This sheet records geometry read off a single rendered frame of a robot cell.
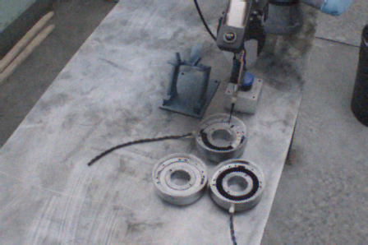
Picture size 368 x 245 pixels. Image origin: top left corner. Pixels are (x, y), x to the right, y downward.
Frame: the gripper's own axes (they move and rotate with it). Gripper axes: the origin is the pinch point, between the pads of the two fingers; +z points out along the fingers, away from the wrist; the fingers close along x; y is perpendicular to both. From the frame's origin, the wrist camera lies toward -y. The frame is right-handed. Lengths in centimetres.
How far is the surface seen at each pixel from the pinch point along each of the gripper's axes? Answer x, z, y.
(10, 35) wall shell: 165, 88, 86
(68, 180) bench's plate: 25.9, 13.1, -30.8
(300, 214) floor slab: -20, 93, 31
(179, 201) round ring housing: 2.1, 10.6, -28.0
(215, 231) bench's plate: -5.9, 13.1, -30.7
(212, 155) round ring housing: 0.2, 10.5, -15.5
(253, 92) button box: -2.6, 8.6, 2.6
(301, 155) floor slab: -13, 93, 61
